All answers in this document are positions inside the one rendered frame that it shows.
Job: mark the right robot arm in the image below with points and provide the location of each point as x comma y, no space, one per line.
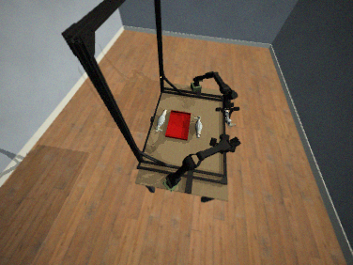
189,164

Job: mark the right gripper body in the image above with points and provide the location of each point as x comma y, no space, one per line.
213,142

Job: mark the red tray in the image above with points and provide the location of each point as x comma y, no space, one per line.
178,125

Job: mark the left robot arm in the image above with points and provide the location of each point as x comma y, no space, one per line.
225,88

